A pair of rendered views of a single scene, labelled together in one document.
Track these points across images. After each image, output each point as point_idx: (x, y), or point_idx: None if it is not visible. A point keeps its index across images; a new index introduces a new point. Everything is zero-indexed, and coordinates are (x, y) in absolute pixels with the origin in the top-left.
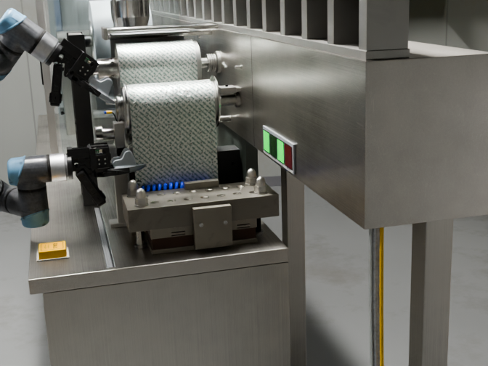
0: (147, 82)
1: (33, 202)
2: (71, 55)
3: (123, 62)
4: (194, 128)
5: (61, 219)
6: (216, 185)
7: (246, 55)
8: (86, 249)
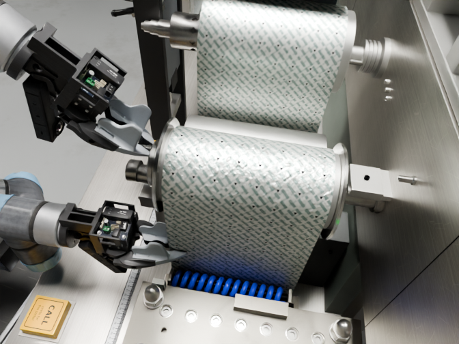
0: (242, 82)
1: (24, 257)
2: (55, 71)
3: (203, 44)
4: (275, 240)
5: (115, 200)
6: (281, 318)
7: (438, 200)
8: (91, 321)
